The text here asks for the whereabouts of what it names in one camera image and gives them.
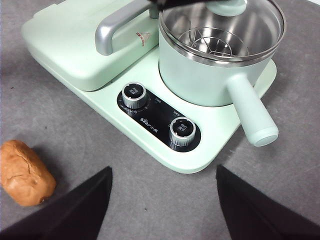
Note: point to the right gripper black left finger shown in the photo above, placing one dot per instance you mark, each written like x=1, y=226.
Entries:
x=75, y=215

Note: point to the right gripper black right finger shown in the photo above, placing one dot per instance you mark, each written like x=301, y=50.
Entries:
x=255, y=215

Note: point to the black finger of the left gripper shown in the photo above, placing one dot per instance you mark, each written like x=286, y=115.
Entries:
x=180, y=3

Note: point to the glass lid with green knob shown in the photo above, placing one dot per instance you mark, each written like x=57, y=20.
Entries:
x=227, y=8

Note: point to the brown potato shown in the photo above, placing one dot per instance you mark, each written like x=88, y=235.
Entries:
x=25, y=175

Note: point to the mint green appliance base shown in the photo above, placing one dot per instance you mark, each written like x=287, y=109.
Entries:
x=220, y=140

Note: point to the silver control knob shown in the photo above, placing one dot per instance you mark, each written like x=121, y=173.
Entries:
x=183, y=130
x=134, y=93

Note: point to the black oval control panel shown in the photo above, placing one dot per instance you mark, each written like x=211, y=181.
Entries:
x=155, y=117

